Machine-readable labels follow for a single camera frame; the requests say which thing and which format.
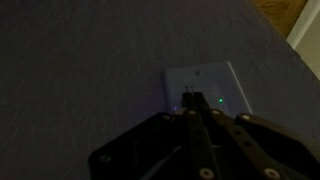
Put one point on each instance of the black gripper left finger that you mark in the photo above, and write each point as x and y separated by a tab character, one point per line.
160	146

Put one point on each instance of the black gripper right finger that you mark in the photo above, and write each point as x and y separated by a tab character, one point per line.
253	143

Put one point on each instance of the white wall switch plate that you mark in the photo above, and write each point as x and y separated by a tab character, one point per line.
213	76

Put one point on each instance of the white baseboard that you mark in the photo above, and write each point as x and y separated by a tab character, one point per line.
305	20

